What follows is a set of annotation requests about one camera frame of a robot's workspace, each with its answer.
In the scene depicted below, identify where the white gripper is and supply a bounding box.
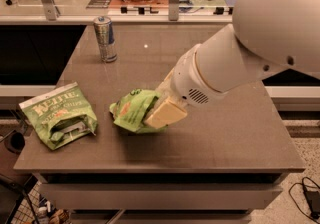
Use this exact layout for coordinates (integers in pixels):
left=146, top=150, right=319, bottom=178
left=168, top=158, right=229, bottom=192
left=144, top=44, right=225, bottom=129

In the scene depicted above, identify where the green rice chip bag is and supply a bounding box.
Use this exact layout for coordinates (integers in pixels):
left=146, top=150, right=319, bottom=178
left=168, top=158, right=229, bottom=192
left=109, top=89, right=166, bottom=134

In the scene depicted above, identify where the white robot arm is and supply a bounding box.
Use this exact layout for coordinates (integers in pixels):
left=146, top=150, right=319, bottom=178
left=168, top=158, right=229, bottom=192
left=144, top=0, right=320, bottom=129

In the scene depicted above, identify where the green jalapeno kettle chip bag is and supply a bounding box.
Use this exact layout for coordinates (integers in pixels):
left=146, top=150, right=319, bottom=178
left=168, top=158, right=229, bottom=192
left=19, top=82, right=98, bottom=150

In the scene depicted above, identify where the silver blue energy drink can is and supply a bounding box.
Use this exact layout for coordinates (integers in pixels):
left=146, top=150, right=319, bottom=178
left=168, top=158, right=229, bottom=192
left=94, top=16, right=117, bottom=63

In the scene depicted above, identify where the table drawer front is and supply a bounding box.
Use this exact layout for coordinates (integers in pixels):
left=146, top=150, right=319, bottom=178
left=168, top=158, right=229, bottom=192
left=40, top=183, right=282, bottom=210

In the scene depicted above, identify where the black power adapter with cable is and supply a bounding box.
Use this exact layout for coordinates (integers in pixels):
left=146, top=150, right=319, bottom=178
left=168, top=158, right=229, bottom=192
left=288, top=177, right=320, bottom=224

